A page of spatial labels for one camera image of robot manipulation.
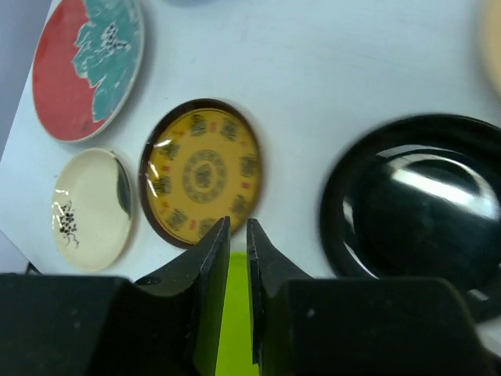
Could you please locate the light blue plastic plate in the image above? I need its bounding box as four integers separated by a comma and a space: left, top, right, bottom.
168, 0, 212, 7

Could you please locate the orange plastic plate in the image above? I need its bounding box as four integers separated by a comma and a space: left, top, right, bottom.
478, 0, 500, 95

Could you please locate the black glossy plate upper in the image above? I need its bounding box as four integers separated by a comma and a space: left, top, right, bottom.
319, 114, 500, 323

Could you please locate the yellow patterned brown-rim plate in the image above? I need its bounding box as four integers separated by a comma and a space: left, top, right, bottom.
138, 98, 265, 249

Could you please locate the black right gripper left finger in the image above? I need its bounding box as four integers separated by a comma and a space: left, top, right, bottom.
1, 218, 230, 375

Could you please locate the red teal floral plate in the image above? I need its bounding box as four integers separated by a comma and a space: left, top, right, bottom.
32, 0, 146, 143

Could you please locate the lime green plate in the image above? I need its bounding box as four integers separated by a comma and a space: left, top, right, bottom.
215, 252, 258, 376

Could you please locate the cream plate with flowers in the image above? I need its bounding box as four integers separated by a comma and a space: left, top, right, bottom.
51, 148, 135, 273

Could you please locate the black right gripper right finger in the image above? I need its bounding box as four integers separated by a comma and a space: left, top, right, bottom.
247, 219, 493, 375

